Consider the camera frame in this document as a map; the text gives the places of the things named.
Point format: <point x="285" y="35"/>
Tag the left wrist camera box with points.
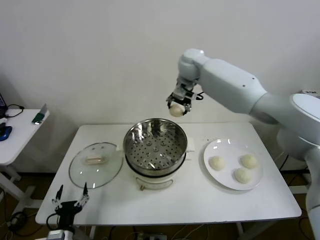
<point x="58" y="235"/>

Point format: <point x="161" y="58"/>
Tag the blue computer mouse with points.
<point x="5" y="133"/>

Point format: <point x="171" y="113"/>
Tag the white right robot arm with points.
<point x="225" y="82"/>

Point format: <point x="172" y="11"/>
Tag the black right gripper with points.
<point x="181" y="98"/>

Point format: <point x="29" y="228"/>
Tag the white steamed baozi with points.
<point x="248" y="160"/>
<point x="242" y="175"/>
<point x="217" y="163"/>
<point x="177" y="110"/>

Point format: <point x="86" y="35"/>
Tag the round glass lid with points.
<point x="85" y="175"/>

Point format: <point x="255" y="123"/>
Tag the grey floor power strip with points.
<point x="152" y="237"/>

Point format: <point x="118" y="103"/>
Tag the white side table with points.
<point x="20" y="140"/>

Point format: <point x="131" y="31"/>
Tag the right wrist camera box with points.
<point x="182" y="87"/>

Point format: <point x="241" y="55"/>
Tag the dark laptop edge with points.
<point x="2" y="102"/>

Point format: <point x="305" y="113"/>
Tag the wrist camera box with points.
<point x="182" y="87"/>
<point x="58" y="235"/>

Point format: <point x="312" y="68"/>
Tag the floor power adapter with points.
<point x="16" y="220"/>

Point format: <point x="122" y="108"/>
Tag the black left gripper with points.
<point x="66" y="210"/>

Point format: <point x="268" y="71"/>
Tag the white round plate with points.
<point x="225" y="150"/>

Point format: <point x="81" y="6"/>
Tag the stainless steel steamer basket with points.
<point x="155" y="150"/>

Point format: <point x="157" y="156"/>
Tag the white table leg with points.
<point x="239" y="230"/>
<point x="91" y="233"/>

